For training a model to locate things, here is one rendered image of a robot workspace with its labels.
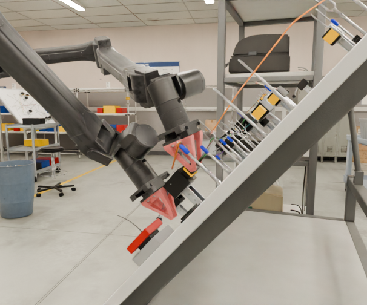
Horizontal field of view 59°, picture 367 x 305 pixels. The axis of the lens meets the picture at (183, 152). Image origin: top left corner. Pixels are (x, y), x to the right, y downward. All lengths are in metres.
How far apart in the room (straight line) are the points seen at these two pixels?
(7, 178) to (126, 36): 5.73
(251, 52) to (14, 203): 3.28
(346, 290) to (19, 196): 3.67
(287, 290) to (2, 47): 0.88
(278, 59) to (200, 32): 6.85
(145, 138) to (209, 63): 7.68
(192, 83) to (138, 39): 8.11
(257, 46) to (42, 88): 1.25
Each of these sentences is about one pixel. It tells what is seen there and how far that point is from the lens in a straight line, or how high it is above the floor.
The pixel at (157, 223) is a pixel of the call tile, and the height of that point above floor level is 1.12.
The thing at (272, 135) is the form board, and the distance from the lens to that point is 0.38.
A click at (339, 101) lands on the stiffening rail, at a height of 1.31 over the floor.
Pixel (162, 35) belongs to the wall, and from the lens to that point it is 8.66.
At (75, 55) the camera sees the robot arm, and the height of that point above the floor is 1.47.
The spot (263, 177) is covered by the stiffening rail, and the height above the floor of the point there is 1.19.
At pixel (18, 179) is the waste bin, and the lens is 4.13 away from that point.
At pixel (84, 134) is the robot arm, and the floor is 1.24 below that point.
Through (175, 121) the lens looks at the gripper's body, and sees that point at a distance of 0.67.
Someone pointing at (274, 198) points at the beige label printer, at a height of 0.82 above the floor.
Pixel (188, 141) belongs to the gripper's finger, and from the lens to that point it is 0.65.
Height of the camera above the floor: 1.30
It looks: 8 degrees down
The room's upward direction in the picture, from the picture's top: straight up
